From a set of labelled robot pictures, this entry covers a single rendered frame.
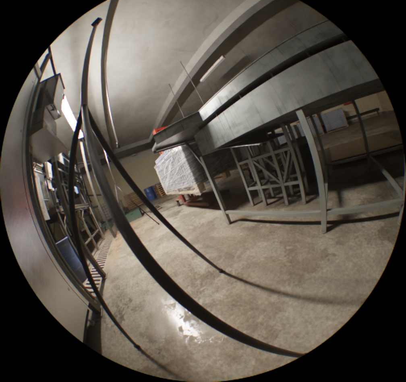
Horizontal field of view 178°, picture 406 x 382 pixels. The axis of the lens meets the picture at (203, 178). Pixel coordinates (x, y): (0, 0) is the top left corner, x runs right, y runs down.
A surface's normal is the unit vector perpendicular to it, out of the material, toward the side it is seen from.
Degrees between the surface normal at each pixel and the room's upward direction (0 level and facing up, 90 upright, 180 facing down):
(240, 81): 90
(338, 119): 91
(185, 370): 0
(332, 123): 90
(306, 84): 90
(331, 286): 0
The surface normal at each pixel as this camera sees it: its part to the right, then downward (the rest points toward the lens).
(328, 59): -0.75, 0.37
